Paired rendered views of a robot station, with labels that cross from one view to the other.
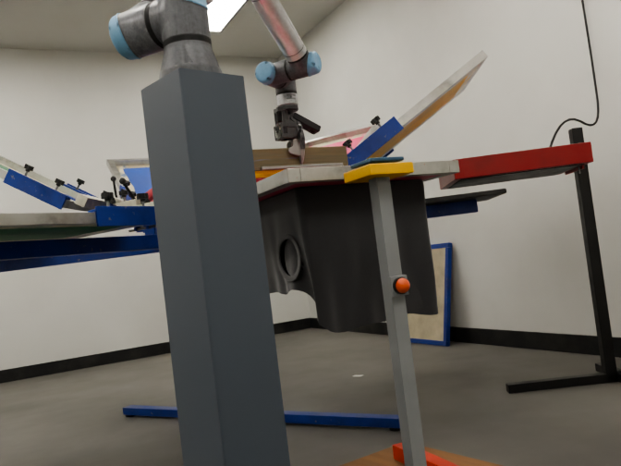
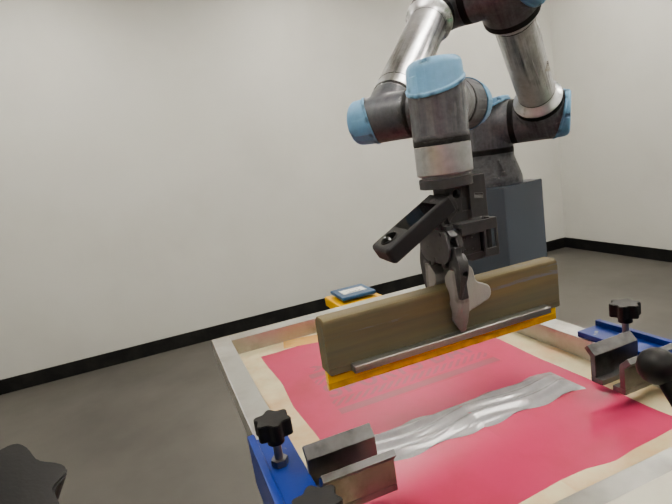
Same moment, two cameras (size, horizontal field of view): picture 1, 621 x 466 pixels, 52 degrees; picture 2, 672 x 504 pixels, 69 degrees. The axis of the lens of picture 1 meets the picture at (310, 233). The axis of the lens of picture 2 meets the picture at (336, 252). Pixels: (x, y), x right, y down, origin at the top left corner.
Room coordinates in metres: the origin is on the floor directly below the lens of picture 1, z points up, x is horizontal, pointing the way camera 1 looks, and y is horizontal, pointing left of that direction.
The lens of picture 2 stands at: (2.93, -0.05, 1.34)
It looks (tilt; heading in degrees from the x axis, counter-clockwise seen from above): 11 degrees down; 187
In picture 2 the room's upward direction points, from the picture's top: 9 degrees counter-clockwise
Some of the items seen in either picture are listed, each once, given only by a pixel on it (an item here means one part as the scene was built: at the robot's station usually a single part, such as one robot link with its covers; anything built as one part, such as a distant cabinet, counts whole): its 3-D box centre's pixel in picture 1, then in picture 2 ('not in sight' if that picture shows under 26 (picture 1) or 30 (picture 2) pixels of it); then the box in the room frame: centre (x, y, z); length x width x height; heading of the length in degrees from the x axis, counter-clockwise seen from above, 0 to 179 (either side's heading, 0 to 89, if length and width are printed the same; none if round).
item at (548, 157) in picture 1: (509, 167); not in sight; (3.02, -0.99, 1.06); 0.61 x 0.46 x 0.12; 87
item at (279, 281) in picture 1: (283, 253); not in sight; (2.03, 0.10, 0.77); 0.46 x 0.09 x 0.36; 27
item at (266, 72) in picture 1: (274, 73); (449, 106); (2.14, 0.05, 1.39); 0.11 x 0.11 x 0.08; 64
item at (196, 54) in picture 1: (189, 62); (492, 166); (1.51, 0.24, 1.25); 0.15 x 0.15 x 0.10
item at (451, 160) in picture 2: (287, 101); (442, 162); (2.24, 0.02, 1.31); 0.08 x 0.08 x 0.05
